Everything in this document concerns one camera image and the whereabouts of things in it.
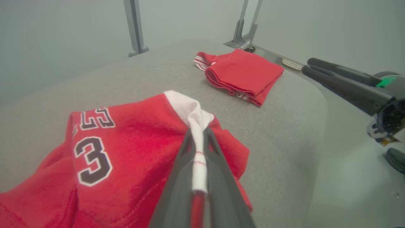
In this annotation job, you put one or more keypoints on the grey partition post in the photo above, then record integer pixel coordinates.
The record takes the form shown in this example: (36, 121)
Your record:
(135, 28)
(253, 28)
(240, 28)

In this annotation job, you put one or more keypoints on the dark grey round object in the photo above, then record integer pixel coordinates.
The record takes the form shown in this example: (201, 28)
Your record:
(397, 160)

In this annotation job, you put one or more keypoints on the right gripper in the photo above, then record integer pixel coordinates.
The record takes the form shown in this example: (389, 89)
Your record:
(394, 117)

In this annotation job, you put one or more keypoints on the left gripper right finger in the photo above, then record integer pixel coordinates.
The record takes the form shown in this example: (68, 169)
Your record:
(224, 196)

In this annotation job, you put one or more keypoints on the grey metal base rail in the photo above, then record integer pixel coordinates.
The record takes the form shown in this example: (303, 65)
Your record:
(269, 53)

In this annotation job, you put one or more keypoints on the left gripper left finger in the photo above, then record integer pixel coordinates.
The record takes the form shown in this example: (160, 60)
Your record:
(174, 196)

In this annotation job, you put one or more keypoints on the white perforated pad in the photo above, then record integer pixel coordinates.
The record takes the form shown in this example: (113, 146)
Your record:
(292, 64)

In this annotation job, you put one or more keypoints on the red white basketball jersey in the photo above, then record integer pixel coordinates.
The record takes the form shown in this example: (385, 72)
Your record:
(243, 72)
(133, 152)

